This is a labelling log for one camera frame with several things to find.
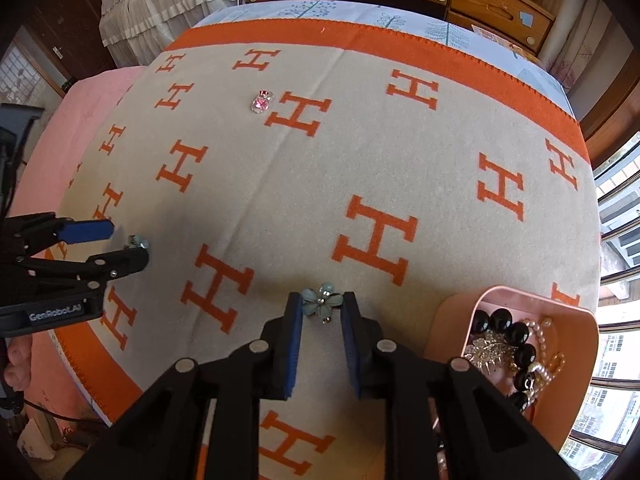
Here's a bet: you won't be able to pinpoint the blue flower brooch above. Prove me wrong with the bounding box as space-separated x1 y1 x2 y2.
300 283 344 324

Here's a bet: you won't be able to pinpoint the silver leaf rhinestone brooch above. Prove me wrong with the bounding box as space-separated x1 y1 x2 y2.
462 330 518 377

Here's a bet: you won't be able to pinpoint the black bead bracelet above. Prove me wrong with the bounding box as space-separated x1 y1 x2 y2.
468 306 539 415

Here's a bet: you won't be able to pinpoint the white pearl bracelet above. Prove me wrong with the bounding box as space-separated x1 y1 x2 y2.
519 315 557 391

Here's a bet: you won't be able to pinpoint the pink rectangular tray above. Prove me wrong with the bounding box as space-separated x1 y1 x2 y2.
423 283 599 450

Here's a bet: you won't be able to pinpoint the person's left hand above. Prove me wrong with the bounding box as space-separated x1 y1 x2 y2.
3 335 32 391

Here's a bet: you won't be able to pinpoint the small silver crystal earring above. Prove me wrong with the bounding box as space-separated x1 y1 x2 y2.
125 234 150 250

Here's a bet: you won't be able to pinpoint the pink bed sheet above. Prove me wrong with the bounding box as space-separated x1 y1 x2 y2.
12 66 144 424

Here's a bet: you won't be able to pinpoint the orange beige H-pattern blanket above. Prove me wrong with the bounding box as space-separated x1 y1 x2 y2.
48 17 601 480

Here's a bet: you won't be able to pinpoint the brown wooden door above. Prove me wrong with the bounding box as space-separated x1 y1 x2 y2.
25 0 116 88

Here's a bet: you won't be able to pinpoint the small pink crystal charm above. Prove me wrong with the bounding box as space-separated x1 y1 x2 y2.
250 89 273 114

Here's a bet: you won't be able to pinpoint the white lace covered furniture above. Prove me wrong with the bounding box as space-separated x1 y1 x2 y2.
99 0 238 67

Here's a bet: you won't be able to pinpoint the metal window security bars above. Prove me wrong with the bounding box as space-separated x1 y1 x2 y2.
561 134 639 479

